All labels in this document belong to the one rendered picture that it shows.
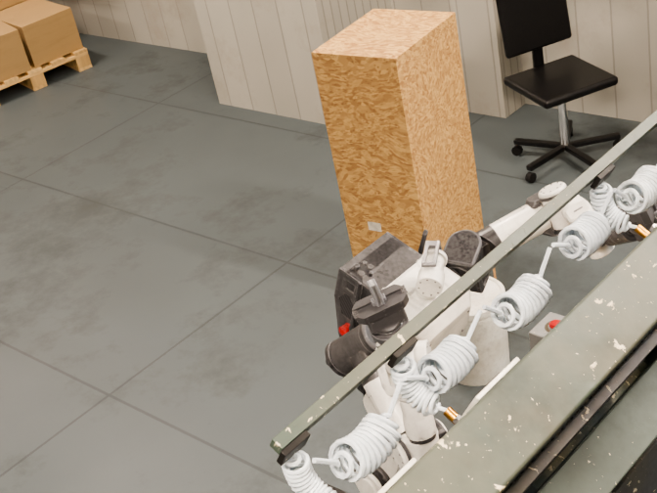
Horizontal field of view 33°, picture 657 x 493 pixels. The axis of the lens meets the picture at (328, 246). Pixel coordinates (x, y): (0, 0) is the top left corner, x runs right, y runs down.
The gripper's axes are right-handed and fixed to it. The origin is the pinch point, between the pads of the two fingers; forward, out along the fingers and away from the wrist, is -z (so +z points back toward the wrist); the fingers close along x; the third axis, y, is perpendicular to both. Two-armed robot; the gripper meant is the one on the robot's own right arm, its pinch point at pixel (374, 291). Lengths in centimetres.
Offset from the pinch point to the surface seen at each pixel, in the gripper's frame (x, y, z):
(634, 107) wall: 195, -291, 258
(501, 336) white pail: 48, -121, 182
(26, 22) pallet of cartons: -127, -636, 231
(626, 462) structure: 21, 71, -16
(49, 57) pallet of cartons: -124, -626, 260
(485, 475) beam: -2, 83, -48
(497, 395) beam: 5, 73, -48
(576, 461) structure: 14, 69, -20
